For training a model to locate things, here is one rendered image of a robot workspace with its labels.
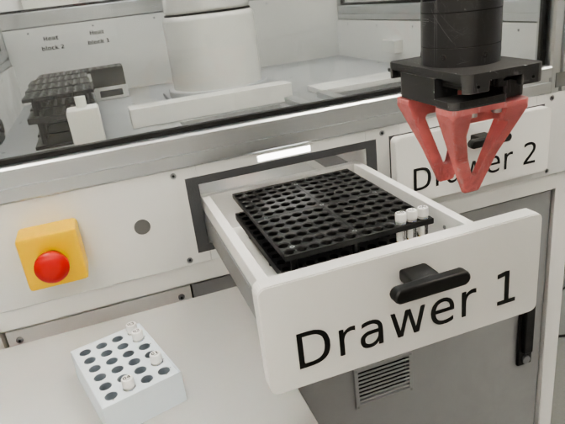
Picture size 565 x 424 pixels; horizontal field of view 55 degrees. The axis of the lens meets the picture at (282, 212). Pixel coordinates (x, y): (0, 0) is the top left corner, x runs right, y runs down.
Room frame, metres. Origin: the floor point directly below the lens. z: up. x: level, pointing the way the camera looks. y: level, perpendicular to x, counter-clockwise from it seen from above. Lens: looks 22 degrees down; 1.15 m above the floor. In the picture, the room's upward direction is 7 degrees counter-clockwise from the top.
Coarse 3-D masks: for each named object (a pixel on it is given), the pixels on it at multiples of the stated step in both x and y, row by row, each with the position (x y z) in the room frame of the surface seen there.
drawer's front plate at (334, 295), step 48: (432, 240) 0.44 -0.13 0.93; (480, 240) 0.45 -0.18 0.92; (528, 240) 0.47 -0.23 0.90; (288, 288) 0.40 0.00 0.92; (336, 288) 0.41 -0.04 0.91; (384, 288) 0.42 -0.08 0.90; (480, 288) 0.45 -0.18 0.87; (528, 288) 0.47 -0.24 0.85; (288, 336) 0.40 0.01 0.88; (336, 336) 0.41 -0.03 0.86; (384, 336) 0.42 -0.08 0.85; (432, 336) 0.44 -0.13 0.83; (288, 384) 0.40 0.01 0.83
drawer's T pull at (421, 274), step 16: (400, 272) 0.43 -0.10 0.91; (416, 272) 0.42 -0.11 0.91; (432, 272) 0.42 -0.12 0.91; (448, 272) 0.41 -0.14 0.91; (464, 272) 0.41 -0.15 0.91; (400, 288) 0.39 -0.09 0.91; (416, 288) 0.39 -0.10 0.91; (432, 288) 0.40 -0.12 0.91; (448, 288) 0.40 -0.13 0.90; (400, 304) 0.39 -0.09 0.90
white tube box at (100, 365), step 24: (120, 336) 0.55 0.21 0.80; (144, 336) 0.55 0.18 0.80; (96, 360) 0.51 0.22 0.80; (120, 360) 0.50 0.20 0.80; (144, 360) 0.50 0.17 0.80; (168, 360) 0.49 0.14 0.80; (96, 384) 0.47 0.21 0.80; (120, 384) 0.46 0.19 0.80; (144, 384) 0.46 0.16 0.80; (168, 384) 0.46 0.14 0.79; (96, 408) 0.46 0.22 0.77; (120, 408) 0.44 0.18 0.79; (144, 408) 0.45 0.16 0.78; (168, 408) 0.46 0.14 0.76
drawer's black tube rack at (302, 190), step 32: (256, 192) 0.72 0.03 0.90; (288, 192) 0.69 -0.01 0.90; (320, 192) 0.68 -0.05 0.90; (352, 192) 0.67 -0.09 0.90; (384, 192) 0.65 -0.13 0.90; (256, 224) 0.60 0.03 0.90; (288, 224) 0.60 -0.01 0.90; (320, 224) 0.57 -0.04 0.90; (352, 224) 0.56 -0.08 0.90; (320, 256) 0.55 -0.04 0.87
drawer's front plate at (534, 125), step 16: (528, 112) 0.86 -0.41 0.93; (544, 112) 0.87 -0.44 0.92; (480, 128) 0.83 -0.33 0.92; (528, 128) 0.86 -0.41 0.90; (544, 128) 0.87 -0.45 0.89; (400, 144) 0.79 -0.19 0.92; (416, 144) 0.80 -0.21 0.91; (512, 144) 0.85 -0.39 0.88; (544, 144) 0.87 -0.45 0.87; (400, 160) 0.79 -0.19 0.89; (416, 160) 0.80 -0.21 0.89; (496, 160) 0.84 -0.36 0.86; (512, 160) 0.85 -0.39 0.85; (528, 160) 0.86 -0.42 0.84; (544, 160) 0.87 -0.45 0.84; (400, 176) 0.79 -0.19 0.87; (432, 176) 0.81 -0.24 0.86; (496, 176) 0.84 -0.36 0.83; (512, 176) 0.85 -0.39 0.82; (432, 192) 0.81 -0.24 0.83; (448, 192) 0.81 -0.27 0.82
